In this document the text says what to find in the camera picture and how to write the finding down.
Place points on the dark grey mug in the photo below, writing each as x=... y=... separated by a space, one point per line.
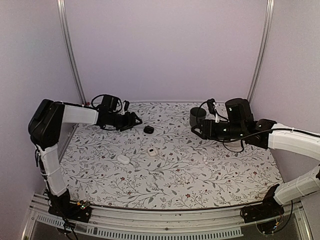
x=196 y=114

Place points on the white earbud case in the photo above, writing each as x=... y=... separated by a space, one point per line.
x=123 y=159
x=152 y=152

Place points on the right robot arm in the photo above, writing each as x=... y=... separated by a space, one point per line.
x=269 y=134

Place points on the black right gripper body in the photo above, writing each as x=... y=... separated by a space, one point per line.
x=235 y=131

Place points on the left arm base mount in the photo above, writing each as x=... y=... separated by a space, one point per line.
x=62 y=206

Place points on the black earbud charging case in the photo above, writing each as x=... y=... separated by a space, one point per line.
x=148 y=129

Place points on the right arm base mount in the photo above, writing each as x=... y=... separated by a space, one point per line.
x=268 y=208

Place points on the aluminium frame post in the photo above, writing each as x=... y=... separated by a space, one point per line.
x=262 y=49
x=62 y=13

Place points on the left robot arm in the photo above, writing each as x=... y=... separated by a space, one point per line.
x=45 y=128

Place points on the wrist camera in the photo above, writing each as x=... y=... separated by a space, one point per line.
x=211 y=105
x=125 y=106

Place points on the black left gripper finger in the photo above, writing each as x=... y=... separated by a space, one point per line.
x=127 y=127
x=135 y=120

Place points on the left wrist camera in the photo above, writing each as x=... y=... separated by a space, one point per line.
x=125 y=106

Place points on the front aluminium rail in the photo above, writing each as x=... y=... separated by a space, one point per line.
x=113 y=223

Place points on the right aluminium frame post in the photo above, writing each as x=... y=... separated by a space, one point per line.
x=262 y=49

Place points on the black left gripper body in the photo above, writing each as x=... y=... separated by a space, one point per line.
x=120 y=122

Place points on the left aluminium frame post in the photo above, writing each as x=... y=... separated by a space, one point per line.
x=62 y=13

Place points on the floral patterned table mat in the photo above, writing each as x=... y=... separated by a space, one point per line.
x=218 y=176

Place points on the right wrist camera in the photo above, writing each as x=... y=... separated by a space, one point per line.
x=211 y=105

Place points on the white closed earbud case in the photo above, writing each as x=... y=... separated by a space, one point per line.
x=123 y=159

